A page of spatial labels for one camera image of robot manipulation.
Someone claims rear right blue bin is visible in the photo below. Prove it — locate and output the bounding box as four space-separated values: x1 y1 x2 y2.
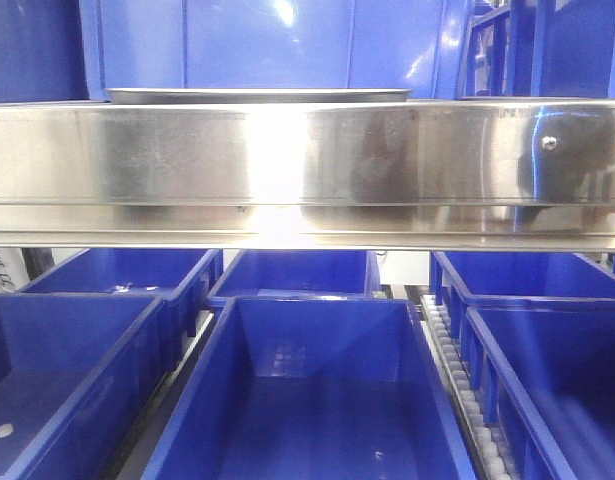
430 251 615 339

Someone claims front left blue bin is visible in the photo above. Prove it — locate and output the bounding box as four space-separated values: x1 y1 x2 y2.
0 294 165 479

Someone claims white roller track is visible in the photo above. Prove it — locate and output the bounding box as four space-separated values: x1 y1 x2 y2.
421 294 519 479

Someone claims rear left blue bin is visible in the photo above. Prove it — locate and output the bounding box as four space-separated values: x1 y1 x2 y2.
20 248 223 336

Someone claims front right blue bin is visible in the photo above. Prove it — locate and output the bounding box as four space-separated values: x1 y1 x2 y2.
464 308 615 479

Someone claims blue bin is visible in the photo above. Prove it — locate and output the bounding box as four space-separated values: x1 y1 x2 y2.
464 308 615 479
79 1 475 99
430 251 615 339
143 297 475 479
206 250 380 310
20 248 223 336
460 0 615 99
0 294 165 479

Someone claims front centre blue bin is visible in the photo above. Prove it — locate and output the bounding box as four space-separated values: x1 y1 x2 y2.
143 297 475 479

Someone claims upper right blue bin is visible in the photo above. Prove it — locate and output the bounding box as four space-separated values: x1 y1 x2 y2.
460 0 615 99

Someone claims rear centre blue bin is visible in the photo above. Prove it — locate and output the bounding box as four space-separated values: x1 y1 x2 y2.
206 250 380 310

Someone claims silver metal tray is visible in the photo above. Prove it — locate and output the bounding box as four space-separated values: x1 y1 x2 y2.
107 88 411 105

